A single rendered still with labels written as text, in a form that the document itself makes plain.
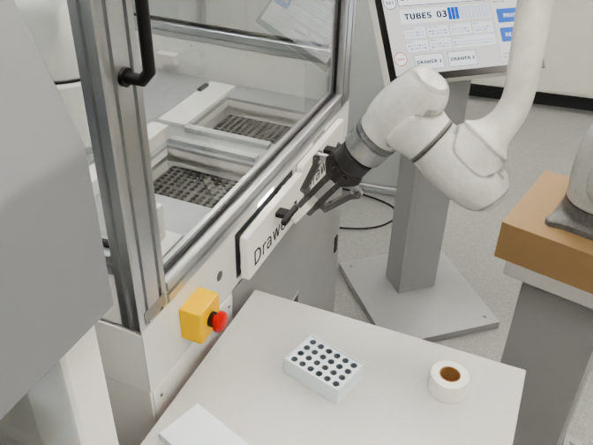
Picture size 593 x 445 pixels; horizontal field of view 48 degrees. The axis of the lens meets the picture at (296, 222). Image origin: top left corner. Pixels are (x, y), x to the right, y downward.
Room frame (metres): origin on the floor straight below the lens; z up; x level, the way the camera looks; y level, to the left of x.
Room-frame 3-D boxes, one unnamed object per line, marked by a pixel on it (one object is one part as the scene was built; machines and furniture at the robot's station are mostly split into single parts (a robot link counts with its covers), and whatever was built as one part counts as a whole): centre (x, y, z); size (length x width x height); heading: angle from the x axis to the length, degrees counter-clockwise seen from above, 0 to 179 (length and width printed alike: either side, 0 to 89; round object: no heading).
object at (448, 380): (0.84, -0.29, 0.78); 0.07 x 0.07 x 0.04
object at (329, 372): (0.87, -0.06, 0.78); 0.12 x 0.08 x 0.04; 52
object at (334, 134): (1.51, -0.06, 0.87); 0.29 x 0.02 x 0.11; 158
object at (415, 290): (1.99, -0.47, 0.51); 0.50 x 0.45 x 1.02; 18
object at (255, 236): (1.21, 0.05, 0.87); 0.29 x 0.02 x 0.11; 158
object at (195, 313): (0.90, 0.17, 0.88); 0.07 x 0.05 x 0.07; 158
